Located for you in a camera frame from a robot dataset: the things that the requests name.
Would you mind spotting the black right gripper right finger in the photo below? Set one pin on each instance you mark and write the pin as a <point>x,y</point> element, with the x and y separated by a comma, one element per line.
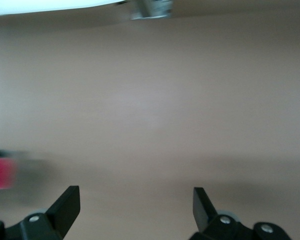
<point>207,222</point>

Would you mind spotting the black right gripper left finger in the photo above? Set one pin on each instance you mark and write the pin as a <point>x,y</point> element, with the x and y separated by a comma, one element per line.
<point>62,215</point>

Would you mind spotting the red and grey towel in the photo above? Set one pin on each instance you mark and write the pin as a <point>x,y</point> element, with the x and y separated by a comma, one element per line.
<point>1,172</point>

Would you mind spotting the metal table bracket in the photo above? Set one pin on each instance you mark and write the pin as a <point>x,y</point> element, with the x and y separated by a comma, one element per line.
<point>151,8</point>

